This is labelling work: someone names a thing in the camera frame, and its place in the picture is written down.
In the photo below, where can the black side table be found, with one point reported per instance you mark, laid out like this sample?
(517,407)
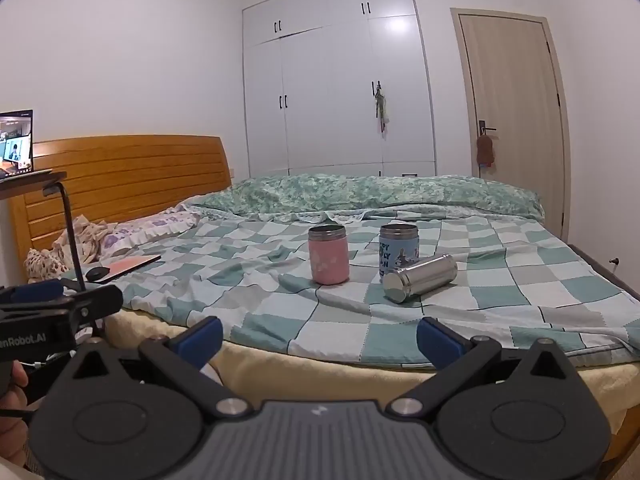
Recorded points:
(27,181)

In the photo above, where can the green hanging ornament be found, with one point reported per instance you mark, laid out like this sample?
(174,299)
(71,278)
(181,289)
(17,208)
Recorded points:
(381,107)

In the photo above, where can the blue printed cup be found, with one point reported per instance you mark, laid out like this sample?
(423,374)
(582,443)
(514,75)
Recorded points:
(397,252)

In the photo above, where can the brown hanging pouch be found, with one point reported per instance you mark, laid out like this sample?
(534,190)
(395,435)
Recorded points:
(485,152)

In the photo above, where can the purple floral pillow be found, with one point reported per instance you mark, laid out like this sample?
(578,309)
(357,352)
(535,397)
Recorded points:
(145,230)

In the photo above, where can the person's left hand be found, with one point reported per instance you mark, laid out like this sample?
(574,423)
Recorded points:
(11,435)

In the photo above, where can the wooden headboard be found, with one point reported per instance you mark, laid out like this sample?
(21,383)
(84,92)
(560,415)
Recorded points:
(130,170)

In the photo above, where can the green floral duvet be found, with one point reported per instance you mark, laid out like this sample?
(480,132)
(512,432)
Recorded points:
(375,192)

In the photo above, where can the pink cup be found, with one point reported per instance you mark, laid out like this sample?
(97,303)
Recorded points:
(329,260)

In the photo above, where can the floral cloth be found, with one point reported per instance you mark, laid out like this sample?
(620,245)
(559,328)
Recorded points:
(45,265)

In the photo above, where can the green checkered blanket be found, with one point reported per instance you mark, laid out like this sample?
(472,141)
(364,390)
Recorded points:
(250,280)

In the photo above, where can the black wall plug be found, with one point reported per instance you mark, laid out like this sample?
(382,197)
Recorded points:
(614,261)

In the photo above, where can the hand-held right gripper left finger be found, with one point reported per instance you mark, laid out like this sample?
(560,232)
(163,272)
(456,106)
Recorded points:
(200,342)

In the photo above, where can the white wardrobe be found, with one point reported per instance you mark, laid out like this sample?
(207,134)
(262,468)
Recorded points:
(330,85)

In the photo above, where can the pink laptop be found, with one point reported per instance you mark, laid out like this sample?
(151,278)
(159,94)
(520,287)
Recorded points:
(127,265)

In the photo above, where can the yellow bed sheet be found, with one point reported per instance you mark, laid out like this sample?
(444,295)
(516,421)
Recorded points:
(300,377)

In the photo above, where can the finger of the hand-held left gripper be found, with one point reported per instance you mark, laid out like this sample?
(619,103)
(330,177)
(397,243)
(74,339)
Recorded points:
(37,291)
(97,305)

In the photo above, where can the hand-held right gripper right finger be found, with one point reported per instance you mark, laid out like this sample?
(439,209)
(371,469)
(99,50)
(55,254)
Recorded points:
(437,342)

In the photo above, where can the beige door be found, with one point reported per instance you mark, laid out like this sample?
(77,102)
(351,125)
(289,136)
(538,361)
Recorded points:
(515,85)

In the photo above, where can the black computer mouse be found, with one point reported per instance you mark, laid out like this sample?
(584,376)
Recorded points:
(97,273)

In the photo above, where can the tablet screen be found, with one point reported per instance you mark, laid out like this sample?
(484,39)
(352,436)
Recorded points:
(17,142)

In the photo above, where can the silver steel cup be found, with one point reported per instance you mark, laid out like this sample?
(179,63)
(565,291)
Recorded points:
(425,275)

